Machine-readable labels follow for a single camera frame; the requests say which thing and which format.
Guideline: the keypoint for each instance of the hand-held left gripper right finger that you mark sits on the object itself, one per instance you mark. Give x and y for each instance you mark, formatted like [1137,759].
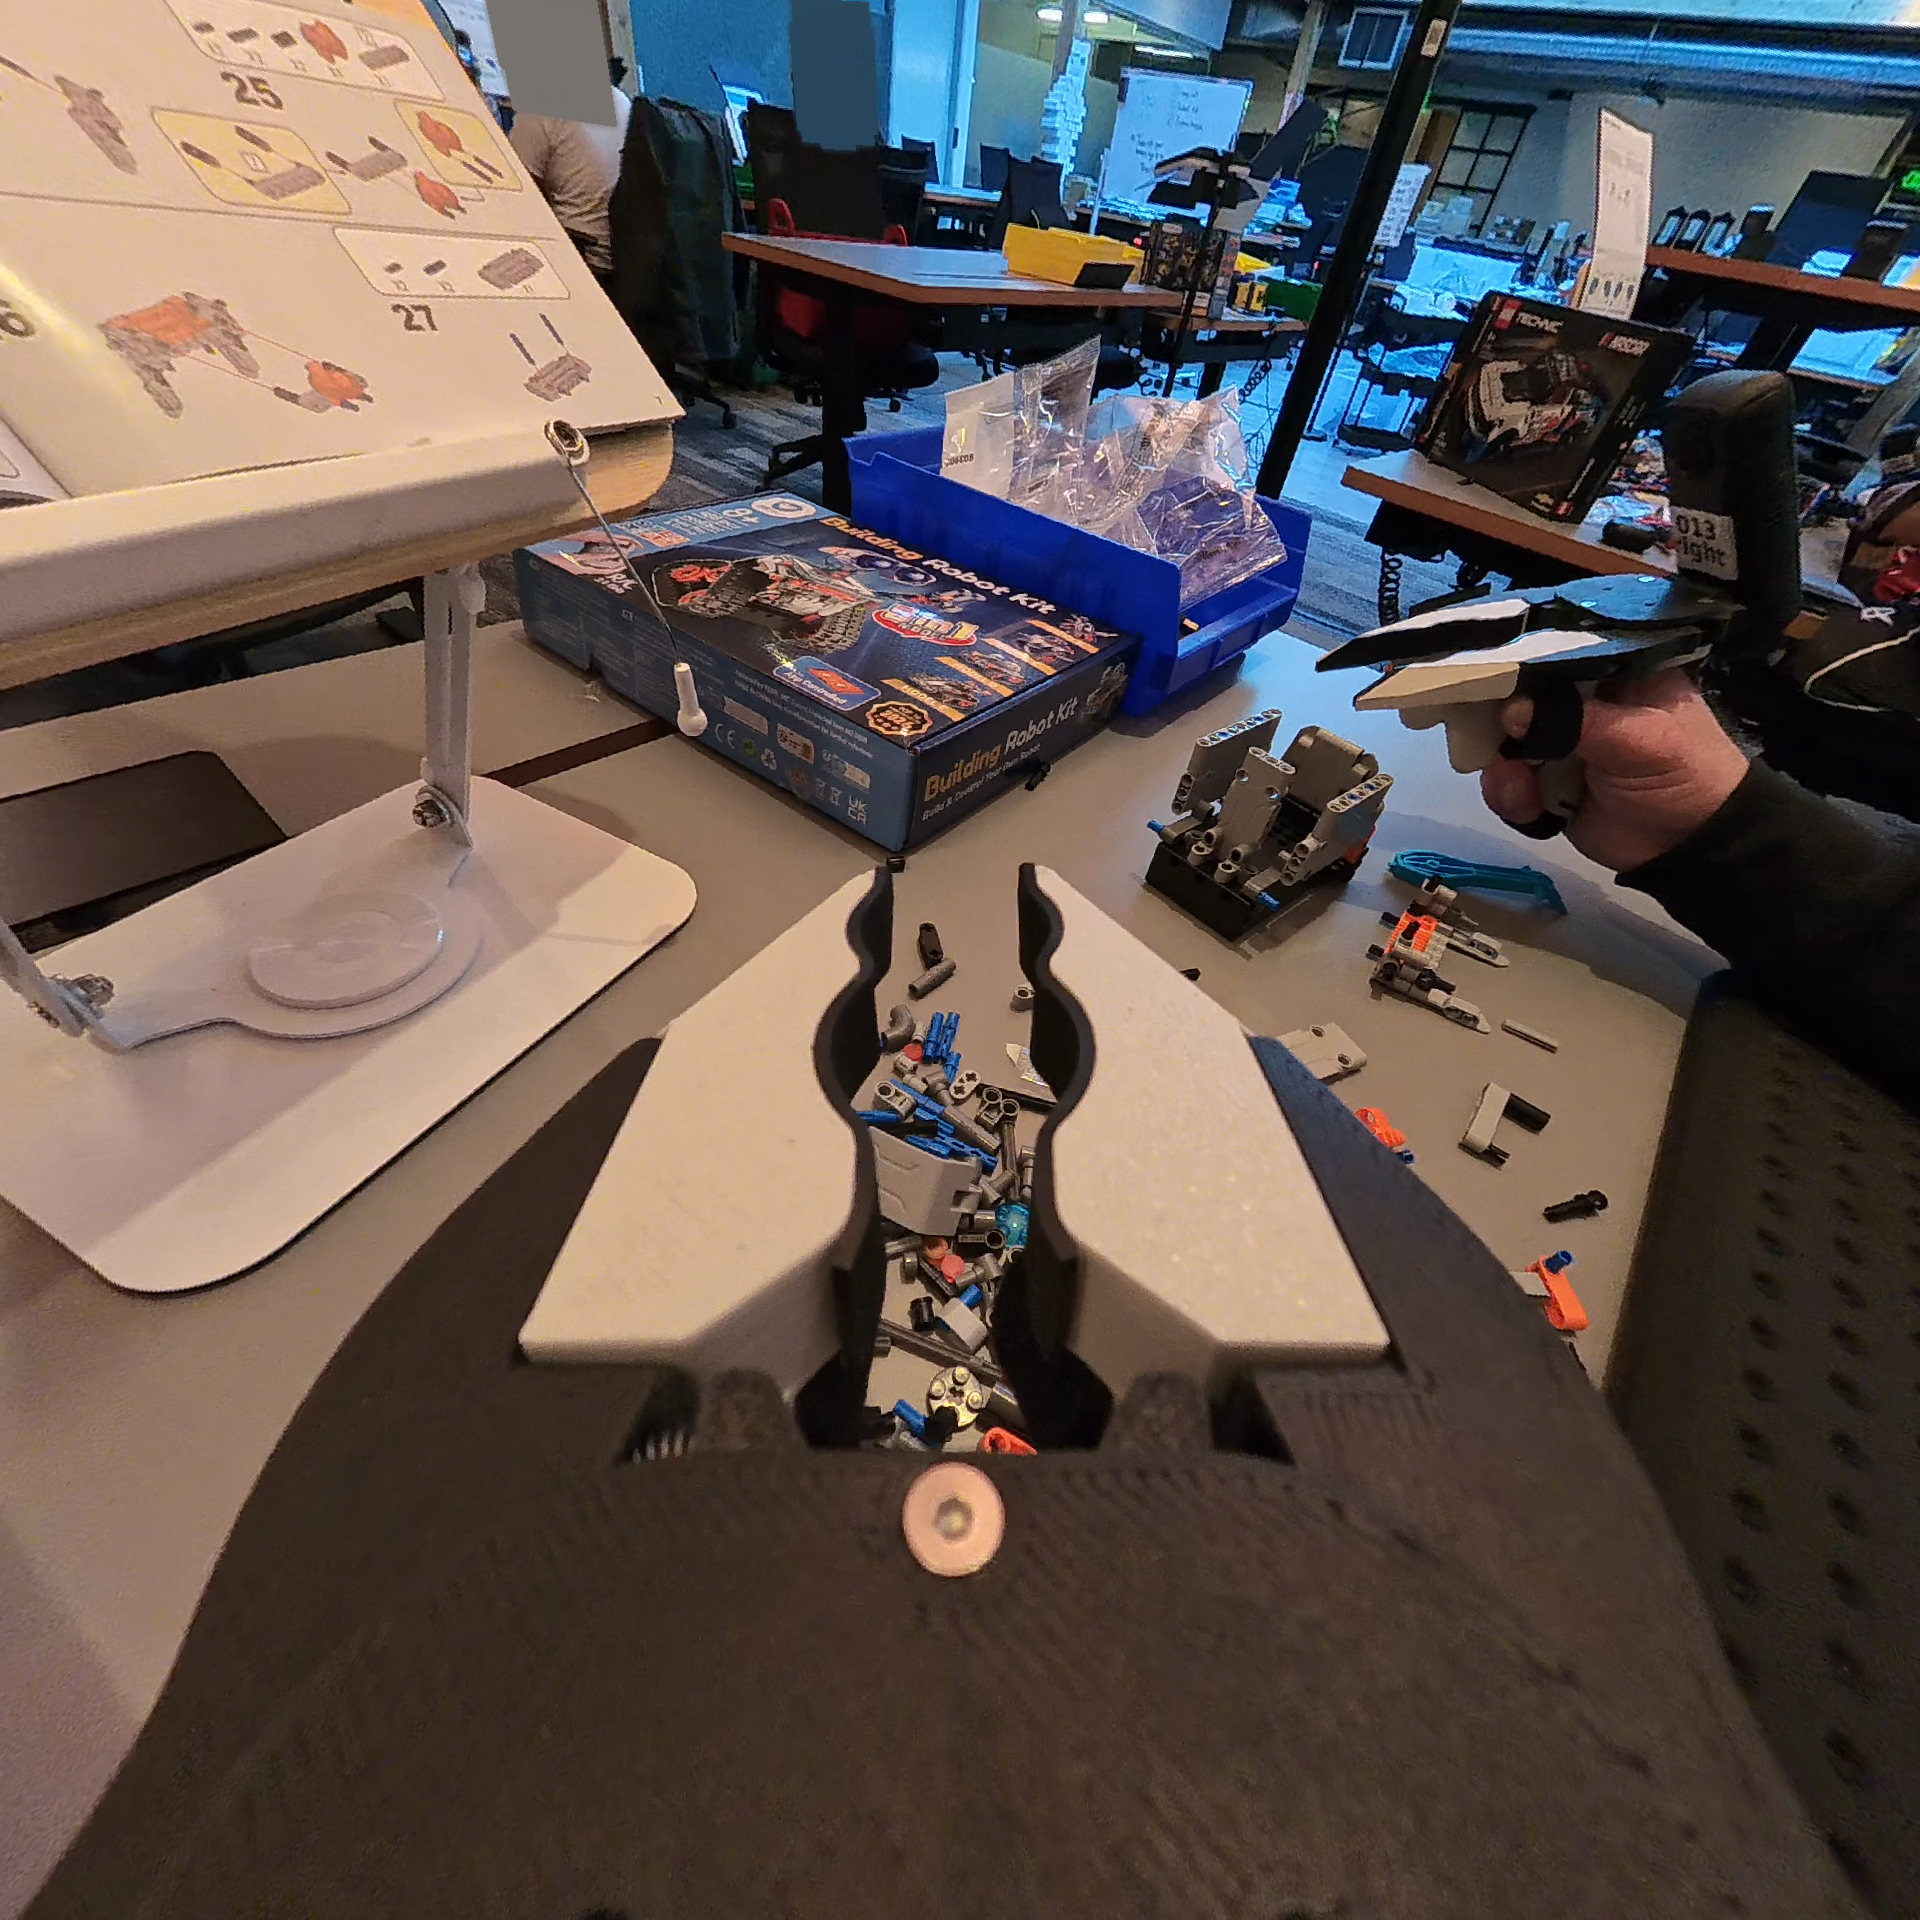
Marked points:
[1200,1141]

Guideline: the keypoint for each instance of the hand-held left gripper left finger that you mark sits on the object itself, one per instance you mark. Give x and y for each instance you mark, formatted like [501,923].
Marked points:
[705,1141]

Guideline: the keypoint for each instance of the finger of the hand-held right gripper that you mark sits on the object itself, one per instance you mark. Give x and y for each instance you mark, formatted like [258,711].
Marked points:
[1424,630]
[1441,686]

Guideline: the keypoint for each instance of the pile of small toy parts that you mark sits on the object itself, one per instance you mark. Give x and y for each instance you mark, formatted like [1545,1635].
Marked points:
[945,1141]

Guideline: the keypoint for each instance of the toy instruction booklet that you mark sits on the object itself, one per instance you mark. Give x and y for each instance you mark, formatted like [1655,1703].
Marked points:
[301,224]

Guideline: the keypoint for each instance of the person's right forearm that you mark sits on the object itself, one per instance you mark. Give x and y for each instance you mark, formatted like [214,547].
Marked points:
[1799,915]

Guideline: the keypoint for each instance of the person's right hand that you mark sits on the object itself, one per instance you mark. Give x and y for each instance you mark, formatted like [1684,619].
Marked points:
[1641,780]

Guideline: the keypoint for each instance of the brown top table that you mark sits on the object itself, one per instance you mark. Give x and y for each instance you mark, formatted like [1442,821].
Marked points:
[1424,503]
[932,270]

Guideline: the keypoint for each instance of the flat grey toy plate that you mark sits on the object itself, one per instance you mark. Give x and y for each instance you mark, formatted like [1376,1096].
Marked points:
[1324,1051]

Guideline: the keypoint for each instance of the small orange toy piece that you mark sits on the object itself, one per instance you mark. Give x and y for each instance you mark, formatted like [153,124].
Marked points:
[1383,1133]

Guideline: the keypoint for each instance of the grey black toy assembly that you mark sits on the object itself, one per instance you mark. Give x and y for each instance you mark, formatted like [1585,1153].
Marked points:
[1276,811]

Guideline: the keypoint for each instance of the black toy car box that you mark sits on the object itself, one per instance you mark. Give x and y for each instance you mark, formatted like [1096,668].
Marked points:
[1545,405]

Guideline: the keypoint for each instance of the small grey orange toy assembly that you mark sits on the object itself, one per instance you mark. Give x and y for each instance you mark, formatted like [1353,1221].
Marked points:
[1433,934]

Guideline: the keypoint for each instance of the grey black toy piece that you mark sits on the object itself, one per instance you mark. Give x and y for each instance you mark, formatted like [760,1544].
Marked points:
[1493,1123]

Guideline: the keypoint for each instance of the clear plastic bags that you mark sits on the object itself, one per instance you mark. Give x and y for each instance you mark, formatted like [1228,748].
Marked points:
[1154,481]

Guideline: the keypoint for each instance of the white metal book stand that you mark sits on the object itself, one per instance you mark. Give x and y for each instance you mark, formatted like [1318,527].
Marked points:
[375,1080]

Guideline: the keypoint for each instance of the black toy pin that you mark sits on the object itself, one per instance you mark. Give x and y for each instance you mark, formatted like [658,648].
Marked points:
[1574,1206]

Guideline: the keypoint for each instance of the black pole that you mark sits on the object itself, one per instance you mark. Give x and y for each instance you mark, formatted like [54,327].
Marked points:
[1358,255]

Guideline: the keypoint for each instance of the orange grey toy piece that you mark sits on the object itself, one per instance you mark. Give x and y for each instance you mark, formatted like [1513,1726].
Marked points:
[1560,1300]

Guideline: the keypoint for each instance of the white paper sign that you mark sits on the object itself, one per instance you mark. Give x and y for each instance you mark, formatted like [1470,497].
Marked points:
[1621,212]

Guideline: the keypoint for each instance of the blue plastic bin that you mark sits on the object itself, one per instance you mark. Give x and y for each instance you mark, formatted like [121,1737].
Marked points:
[991,525]

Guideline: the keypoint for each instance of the blue robot kit box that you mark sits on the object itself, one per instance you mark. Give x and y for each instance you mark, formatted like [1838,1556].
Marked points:
[781,646]

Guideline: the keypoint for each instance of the yellow plastic bin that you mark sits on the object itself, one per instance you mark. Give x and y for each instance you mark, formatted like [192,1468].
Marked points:
[1066,252]

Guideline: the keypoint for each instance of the whiteboard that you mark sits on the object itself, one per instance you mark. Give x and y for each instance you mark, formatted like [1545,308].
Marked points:
[1178,133]

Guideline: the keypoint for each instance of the black perforated chair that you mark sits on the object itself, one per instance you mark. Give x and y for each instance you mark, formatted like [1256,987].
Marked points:
[1799,1349]

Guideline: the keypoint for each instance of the black office chair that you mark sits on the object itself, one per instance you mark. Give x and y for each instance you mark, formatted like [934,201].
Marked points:
[674,255]

